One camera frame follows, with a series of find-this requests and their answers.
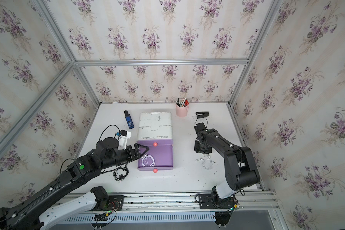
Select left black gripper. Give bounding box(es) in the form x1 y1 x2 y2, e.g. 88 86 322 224
100 143 150 171

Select white earphones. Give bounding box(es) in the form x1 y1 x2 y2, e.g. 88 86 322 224
141 154 155 167
196 154 215 170

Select purple drawer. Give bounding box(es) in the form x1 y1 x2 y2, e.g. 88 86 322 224
137 139 173 147
137 145 173 171

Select purple top drawer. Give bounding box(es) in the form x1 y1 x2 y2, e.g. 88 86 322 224
137 139 173 147

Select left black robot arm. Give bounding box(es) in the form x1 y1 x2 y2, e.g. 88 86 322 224
0 138 149 230

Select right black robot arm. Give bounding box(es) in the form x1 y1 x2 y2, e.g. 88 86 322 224
194 123 260 205

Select white drawer cabinet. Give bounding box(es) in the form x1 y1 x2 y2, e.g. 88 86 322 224
137 112 173 140

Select black earphones lower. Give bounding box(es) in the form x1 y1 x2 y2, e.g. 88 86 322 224
113 166 129 182

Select black stapler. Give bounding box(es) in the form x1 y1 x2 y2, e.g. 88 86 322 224
195 111 209 119

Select pink pen holder cup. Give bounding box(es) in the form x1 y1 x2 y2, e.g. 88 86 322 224
176 98 189 117

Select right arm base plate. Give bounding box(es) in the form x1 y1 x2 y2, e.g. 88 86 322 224
195 194 239 210

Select aluminium mounting rail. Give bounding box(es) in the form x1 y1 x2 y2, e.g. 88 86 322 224
40 191 282 215

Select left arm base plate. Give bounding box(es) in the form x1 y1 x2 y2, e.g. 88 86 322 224
94 195 125 211

